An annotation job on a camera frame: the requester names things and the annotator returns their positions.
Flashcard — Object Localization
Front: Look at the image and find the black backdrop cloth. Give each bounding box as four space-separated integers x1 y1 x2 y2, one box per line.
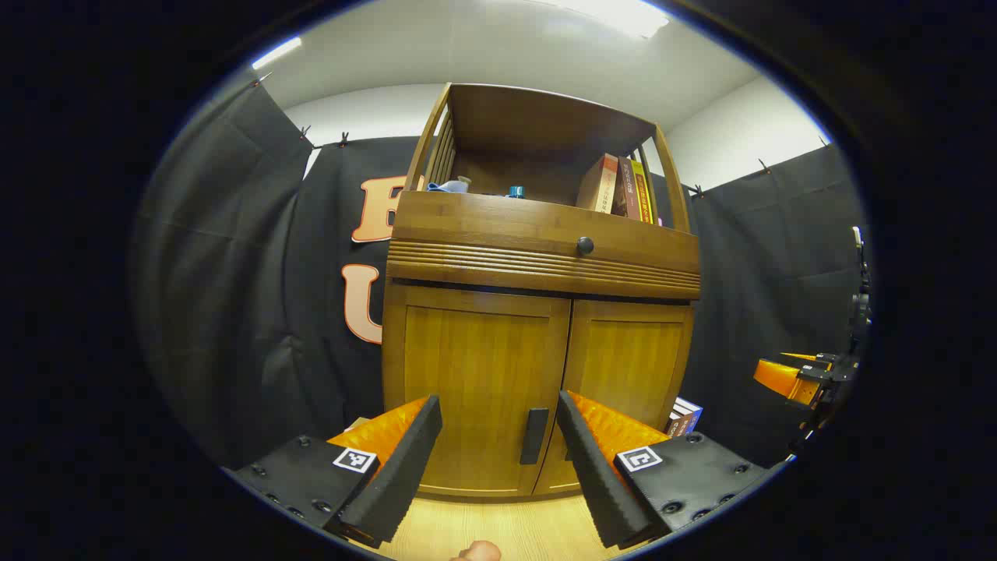
132 78 869 468

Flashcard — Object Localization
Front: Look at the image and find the large ceiling light panel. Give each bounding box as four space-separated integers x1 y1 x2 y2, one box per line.
545 0 671 40

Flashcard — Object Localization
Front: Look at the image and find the blue and white book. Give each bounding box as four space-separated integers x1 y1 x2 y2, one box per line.
666 397 703 439

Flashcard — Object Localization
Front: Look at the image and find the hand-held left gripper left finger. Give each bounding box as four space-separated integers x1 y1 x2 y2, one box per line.
222 395 443 549

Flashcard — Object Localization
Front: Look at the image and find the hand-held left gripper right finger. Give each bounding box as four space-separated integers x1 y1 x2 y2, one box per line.
556 391 789 549

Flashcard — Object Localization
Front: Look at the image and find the wooden shoe cabinet door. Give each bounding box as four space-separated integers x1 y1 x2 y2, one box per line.
534 300 694 496
401 284 573 497

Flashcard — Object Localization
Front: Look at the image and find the black door handle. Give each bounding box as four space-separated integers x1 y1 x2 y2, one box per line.
520 408 550 466

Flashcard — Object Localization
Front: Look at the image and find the wooden double-door shoe cabinet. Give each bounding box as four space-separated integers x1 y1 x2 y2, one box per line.
382 82 702 499

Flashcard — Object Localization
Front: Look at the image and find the narrow ceiling light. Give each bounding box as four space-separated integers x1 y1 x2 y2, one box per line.
252 35 303 71

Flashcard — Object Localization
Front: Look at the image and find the dark red book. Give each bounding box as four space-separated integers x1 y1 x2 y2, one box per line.
614 158 644 221

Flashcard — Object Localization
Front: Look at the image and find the wooden cabinet drawer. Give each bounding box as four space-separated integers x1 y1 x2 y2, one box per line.
386 191 702 301

